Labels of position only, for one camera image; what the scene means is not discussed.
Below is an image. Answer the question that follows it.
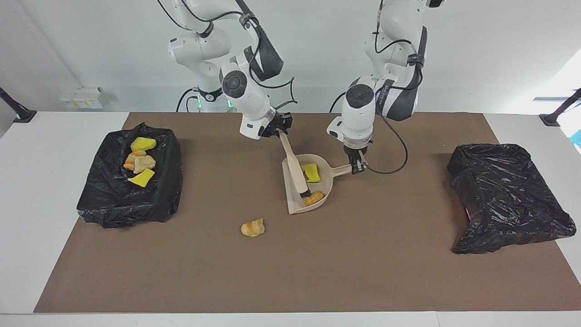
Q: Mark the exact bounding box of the crumpled bin with black bag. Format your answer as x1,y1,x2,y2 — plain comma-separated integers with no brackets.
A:
447,144,577,255

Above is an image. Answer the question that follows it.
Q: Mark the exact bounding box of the brown table mat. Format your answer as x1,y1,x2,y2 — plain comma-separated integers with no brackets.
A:
33,112,581,314

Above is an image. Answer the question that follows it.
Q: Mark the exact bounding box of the small yellow sponge wedge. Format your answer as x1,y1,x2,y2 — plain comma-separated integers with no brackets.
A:
131,137,158,153

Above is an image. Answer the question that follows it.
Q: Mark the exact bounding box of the large yellow sponge block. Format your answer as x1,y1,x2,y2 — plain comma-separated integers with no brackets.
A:
128,168,156,188

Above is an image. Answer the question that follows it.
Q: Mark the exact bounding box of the boxy bin with black bag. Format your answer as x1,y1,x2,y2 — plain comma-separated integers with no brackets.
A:
76,123,183,228

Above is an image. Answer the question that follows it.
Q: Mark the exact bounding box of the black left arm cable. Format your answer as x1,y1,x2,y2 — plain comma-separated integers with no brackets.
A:
363,0,409,175

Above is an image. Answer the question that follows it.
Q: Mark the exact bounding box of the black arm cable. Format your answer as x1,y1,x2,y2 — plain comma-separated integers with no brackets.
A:
157,0,298,109
363,0,409,175

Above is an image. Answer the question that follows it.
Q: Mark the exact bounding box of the white wall socket box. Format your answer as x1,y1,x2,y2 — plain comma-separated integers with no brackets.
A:
60,87,104,109

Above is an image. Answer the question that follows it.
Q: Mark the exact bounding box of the black camera stand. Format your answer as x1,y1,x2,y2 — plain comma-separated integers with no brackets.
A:
0,87,37,124
539,89,581,127

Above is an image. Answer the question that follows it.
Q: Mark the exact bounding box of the orange striped croissant piece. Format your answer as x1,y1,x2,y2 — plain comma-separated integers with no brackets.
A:
241,218,265,238

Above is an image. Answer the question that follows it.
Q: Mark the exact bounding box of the black base cable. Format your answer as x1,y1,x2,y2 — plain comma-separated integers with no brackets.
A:
176,88,200,113
329,91,348,113

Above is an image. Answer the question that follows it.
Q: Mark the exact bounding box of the black left base cable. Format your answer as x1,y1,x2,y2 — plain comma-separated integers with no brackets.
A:
329,91,348,113

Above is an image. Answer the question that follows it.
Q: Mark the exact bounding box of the notched yellow sponge piece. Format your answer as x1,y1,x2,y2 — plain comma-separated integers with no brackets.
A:
302,163,321,183

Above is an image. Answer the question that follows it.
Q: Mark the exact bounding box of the beige plastic dustpan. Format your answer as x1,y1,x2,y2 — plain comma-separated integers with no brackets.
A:
281,154,355,215

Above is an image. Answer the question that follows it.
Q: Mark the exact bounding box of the orange striped bread piece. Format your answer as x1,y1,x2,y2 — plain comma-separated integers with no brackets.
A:
123,150,148,171

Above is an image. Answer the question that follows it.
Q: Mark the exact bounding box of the beige brush with black bristles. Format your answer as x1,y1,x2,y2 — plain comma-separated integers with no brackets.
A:
278,131,314,198

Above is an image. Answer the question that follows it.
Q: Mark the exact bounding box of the black right base cable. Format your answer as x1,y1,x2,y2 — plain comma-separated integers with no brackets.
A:
176,88,200,113

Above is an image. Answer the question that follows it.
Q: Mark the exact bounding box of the pale flaky pastry piece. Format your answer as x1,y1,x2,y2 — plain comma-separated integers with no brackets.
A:
134,155,157,174

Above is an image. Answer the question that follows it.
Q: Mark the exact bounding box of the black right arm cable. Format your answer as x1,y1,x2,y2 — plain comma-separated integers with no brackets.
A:
157,0,298,109

